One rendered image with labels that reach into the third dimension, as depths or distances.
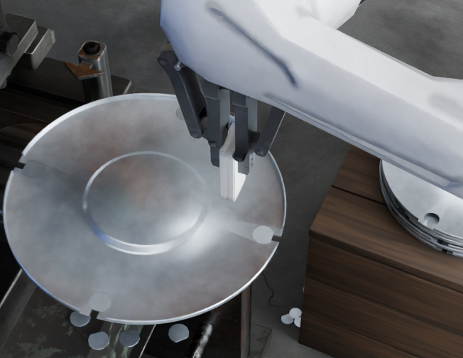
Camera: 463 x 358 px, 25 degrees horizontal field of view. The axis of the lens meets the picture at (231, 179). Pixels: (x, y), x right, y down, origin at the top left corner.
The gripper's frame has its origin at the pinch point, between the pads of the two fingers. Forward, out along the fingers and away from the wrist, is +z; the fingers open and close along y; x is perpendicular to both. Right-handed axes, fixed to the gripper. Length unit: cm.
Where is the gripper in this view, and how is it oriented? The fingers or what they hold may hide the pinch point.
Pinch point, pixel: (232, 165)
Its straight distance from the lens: 96.4
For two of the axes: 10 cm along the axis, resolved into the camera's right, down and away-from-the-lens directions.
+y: 9.3, 2.8, -2.3
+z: 0.1, 6.2, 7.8
